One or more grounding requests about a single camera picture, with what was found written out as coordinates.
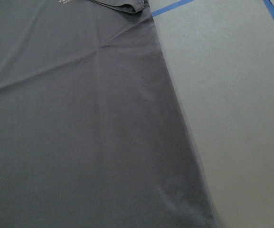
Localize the brown t-shirt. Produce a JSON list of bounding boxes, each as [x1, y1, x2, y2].
[[0, 0, 217, 228]]

